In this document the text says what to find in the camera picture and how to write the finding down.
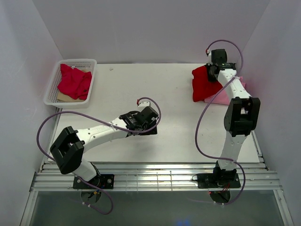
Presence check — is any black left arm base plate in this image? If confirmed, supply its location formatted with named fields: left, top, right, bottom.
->
left=72, top=174, right=115, bottom=189

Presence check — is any white plastic basket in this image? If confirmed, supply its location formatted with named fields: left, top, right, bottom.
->
left=44, top=59, right=97, bottom=109

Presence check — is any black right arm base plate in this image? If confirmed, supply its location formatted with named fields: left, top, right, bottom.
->
left=194, top=173, right=241, bottom=188

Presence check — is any crimson shirt in basket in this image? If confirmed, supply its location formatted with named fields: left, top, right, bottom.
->
left=57, top=64, right=92, bottom=100

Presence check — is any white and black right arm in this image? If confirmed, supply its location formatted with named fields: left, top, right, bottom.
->
left=199, top=49, right=261, bottom=188

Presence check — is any red t shirt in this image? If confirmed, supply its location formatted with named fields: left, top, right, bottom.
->
left=192, top=65, right=222, bottom=102

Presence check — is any beige cloth in basket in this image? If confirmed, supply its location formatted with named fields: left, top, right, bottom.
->
left=56, top=91, right=84, bottom=103

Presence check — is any folded pink t shirt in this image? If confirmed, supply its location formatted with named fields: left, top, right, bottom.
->
left=204, top=77, right=246, bottom=105

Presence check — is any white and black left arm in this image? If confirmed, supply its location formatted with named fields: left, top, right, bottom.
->
left=50, top=101, right=160, bottom=188

